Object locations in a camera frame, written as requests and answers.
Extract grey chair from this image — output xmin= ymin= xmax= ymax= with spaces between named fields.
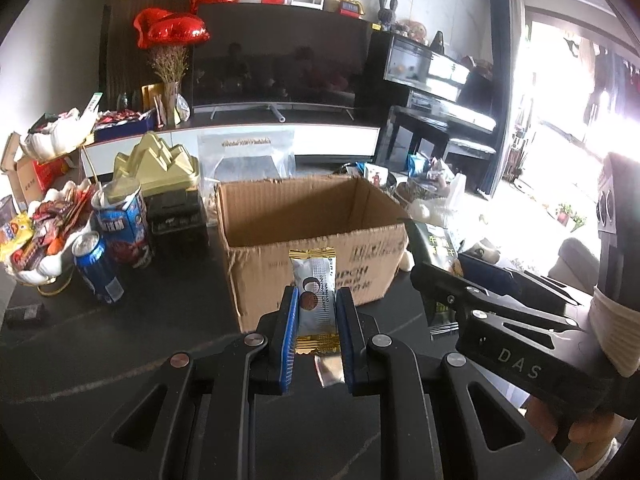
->
xmin=550 ymin=237 xmax=601 ymax=291

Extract black piano bench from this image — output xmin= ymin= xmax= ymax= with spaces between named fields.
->
xmin=375 ymin=106 xmax=451 ymax=172

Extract blue soda can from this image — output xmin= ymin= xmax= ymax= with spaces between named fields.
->
xmin=72 ymin=231 xmax=126 ymax=305

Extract large red heart balloon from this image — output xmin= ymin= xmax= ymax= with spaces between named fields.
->
xmin=133 ymin=7 xmax=211 ymax=50

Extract dark curtain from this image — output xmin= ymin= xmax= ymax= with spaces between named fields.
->
xmin=487 ymin=0 xmax=526 ymax=196

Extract blue tray of candies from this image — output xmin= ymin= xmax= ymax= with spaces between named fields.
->
xmin=92 ymin=109 xmax=157 ymax=143

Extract clear plastic zip bag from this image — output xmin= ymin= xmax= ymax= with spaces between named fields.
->
xmin=197 ymin=130 xmax=297 ymax=186

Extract small potted plant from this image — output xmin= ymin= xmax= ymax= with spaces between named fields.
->
xmin=557 ymin=204 xmax=587 ymax=232

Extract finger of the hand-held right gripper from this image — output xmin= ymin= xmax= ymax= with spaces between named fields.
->
xmin=410 ymin=261 xmax=584 ymax=334
xmin=457 ymin=252 xmax=582 ymax=319

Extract person's right hand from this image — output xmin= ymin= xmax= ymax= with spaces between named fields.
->
xmin=526 ymin=394 xmax=627 ymax=447

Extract yellow figurine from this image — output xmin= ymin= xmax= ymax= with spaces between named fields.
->
xmin=325 ymin=0 xmax=364 ymax=17

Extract silver gold-edged snack packet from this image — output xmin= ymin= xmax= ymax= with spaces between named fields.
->
xmin=289 ymin=247 xmax=343 ymax=357

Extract dried flowers in vase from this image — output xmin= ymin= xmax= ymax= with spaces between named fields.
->
xmin=148 ymin=45 xmax=191 ymax=127

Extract white plush toy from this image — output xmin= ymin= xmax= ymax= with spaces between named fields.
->
xmin=407 ymin=172 xmax=501 ymax=266

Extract gold mountain ornament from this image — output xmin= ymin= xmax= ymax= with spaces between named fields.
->
xmin=112 ymin=131 xmax=201 ymax=196

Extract white television cabinet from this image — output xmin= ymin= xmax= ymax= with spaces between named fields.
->
xmin=82 ymin=120 xmax=382 ymax=181

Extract brown cardboard box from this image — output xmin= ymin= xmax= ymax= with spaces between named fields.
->
xmin=215 ymin=175 xmax=411 ymax=333

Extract red cardboard box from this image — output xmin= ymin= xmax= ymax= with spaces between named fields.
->
xmin=2 ymin=132 xmax=71 ymax=206

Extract pile of snack packets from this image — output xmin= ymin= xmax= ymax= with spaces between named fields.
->
xmin=345 ymin=152 xmax=451 ymax=201

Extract white shell bowl with snacks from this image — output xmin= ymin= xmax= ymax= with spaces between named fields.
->
xmin=0 ymin=185 xmax=98 ymax=286

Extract small black block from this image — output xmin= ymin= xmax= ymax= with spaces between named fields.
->
xmin=4 ymin=304 xmax=47 ymax=328

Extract person's right forearm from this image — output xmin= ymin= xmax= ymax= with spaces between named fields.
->
xmin=590 ymin=285 xmax=640 ymax=378

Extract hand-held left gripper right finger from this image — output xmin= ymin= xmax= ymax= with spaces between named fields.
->
xmin=335 ymin=287 xmax=546 ymax=480

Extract dark rabbit figurine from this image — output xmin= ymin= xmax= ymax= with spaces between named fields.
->
xmin=377 ymin=0 xmax=399 ymax=29

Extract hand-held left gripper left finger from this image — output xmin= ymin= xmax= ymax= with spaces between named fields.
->
xmin=112 ymin=285 xmax=301 ymax=480

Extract black television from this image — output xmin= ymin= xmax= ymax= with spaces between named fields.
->
xmin=192 ymin=2 xmax=381 ymax=113

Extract black upright piano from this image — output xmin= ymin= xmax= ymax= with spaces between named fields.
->
xmin=362 ymin=30 xmax=501 ymax=196

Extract black box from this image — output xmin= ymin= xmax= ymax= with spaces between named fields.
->
xmin=146 ymin=190 xmax=211 ymax=256

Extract dark green snack packet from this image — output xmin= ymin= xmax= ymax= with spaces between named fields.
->
xmin=425 ymin=222 xmax=468 ymax=336

